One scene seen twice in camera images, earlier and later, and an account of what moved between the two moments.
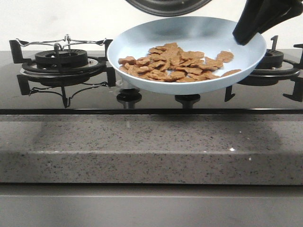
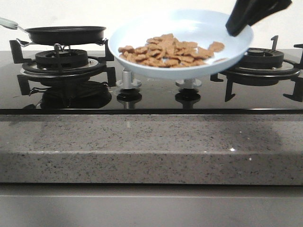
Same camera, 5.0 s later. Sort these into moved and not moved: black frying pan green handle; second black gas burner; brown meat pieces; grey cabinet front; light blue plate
Moved: brown meat pieces; black frying pan green handle; light blue plate
Not moved: grey cabinet front; second black gas burner
